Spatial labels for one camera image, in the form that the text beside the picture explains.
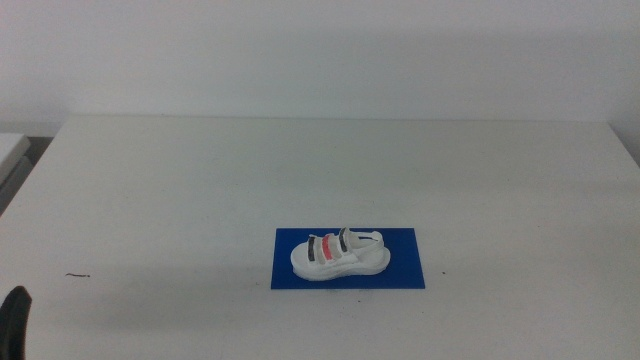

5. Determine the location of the white sandal with striped straps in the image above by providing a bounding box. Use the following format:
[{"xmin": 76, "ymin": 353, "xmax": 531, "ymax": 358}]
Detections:
[{"xmin": 290, "ymin": 226, "xmax": 392, "ymax": 282}]

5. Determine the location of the blue rectangular mat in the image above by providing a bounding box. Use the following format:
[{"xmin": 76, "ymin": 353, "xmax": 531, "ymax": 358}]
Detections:
[{"xmin": 270, "ymin": 227, "xmax": 427, "ymax": 291}]

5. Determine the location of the white side cabinet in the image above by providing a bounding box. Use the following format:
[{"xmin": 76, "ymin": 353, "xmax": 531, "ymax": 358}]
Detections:
[{"xmin": 0, "ymin": 132, "xmax": 32, "ymax": 214}]

